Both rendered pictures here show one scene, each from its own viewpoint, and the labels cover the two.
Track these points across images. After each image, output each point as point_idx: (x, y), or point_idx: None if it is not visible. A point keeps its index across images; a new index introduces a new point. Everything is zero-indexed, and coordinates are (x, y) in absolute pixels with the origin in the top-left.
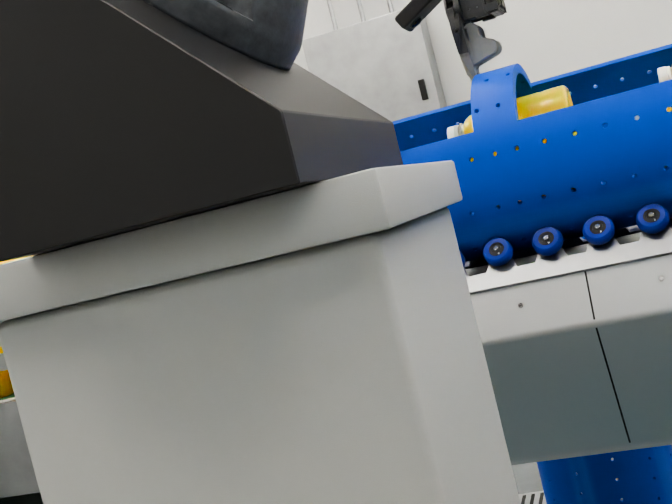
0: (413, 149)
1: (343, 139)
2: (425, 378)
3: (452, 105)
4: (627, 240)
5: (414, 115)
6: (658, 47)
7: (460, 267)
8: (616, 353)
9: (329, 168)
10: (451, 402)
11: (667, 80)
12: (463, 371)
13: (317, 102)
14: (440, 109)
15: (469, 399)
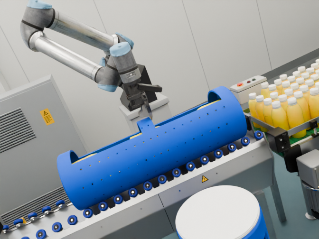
0: (166, 119)
1: (123, 103)
2: (127, 123)
3: (169, 122)
4: (142, 185)
5: (182, 116)
6: (100, 151)
7: (132, 125)
8: None
9: (123, 104)
10: (131, 129)
11: (102, 147)
12: (133, 131)
13: (124, 99)
14: (173, 120)
15: (134, 133)
